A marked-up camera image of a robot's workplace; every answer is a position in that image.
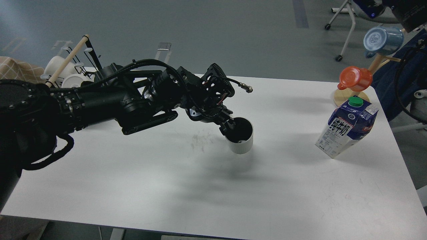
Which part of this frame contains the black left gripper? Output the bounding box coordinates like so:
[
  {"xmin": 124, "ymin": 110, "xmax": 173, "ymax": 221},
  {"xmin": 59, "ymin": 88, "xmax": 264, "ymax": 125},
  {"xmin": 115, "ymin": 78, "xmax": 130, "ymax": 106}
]
[{"xmin": 177, "ymin": 63, "xmax": 249, "ymax": 143}]

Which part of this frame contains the white ribbed mug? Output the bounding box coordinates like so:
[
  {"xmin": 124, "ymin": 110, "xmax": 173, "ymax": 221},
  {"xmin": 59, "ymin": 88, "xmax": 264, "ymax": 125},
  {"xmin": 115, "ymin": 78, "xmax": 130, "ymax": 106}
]
[{"xmin": 225, "ymin": 117, "xmax": 254, "ymax": 154}]

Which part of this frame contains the blue white milk carton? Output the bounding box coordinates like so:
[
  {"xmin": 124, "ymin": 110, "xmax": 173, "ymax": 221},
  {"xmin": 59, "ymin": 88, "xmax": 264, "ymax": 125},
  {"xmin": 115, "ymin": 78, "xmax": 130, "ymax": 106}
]
[{"xmin": 315, "ymin": 96, "xmax": 379, "ymax": 159}]

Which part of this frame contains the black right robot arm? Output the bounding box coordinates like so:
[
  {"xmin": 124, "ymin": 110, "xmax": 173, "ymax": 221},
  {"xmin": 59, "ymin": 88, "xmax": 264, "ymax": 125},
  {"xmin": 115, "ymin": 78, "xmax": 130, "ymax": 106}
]
[{"xmin": 353, "ymin": 0, "xmax": 427, "ymax": 33}]

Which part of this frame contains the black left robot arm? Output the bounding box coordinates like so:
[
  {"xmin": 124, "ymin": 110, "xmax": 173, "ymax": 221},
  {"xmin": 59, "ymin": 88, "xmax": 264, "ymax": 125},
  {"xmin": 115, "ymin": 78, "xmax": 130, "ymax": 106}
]
[{"xmin": 1, "ymin": 59, "xmax": 254, "ymax": 208}]

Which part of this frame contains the wooden cup tree stand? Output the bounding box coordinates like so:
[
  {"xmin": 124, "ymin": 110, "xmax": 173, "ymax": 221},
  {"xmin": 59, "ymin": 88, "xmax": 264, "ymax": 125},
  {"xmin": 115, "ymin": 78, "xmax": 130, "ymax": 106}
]
[{"xmin": 334, "ymin": 28, "xmax": 408, "ymax": 108}]

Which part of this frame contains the orange plastic cup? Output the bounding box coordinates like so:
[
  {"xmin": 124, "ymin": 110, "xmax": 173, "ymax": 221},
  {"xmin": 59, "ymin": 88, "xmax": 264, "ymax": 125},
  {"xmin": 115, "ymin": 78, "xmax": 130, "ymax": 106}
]
[{"xmin": 337, "ymin": 66, "xmax": 373, "ymax": 92}]

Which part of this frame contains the white cup in rack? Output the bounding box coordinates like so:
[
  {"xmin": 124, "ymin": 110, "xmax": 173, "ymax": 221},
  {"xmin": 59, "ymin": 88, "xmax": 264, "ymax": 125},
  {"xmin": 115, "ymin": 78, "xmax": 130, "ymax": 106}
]
[
  {"xmin": 42, "ymin": 55, "xmax": 79, "ymax": 80},
  {"xmin": 61, "ymin": 74, "xmax": 94, "ymax": 88}
]

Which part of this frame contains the blue plastic cup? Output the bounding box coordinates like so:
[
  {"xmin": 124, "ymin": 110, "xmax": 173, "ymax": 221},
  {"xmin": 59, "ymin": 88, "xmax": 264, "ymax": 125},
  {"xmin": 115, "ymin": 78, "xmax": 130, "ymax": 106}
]
[{"xmin": 363, "ymin": 26, "xmax": 404, "ymax": 58}]

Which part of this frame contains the dark blue cloth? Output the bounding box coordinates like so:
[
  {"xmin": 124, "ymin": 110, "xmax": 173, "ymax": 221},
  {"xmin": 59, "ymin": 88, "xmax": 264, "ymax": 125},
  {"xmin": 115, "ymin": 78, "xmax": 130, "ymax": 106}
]
[{"xmin": 372, "ymin": 29, "xmax": 427, "ymax": 122}]

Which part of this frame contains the grey office chair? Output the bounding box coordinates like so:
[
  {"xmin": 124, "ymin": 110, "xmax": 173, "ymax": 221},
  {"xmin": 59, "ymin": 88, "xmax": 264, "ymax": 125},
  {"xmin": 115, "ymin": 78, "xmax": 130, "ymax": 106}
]
[{"xmin": 324, "ymin": 0, "xmax": 399, "ymax": 62}]

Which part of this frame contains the beige checkered cloth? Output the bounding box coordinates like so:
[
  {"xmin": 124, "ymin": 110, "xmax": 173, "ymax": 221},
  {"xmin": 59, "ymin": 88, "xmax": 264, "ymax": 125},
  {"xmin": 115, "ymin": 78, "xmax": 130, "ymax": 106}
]
[{"xmin": 0, "ymin": 56, "xmax": 46, "ymax": 84}]

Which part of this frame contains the black wire dish rack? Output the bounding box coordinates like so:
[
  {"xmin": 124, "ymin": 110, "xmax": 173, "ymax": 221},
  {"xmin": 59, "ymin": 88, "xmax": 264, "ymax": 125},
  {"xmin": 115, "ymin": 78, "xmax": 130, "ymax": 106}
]
[{"xmin": 41, "ymin": 34, "xmax": 102, "ymax": 88}]

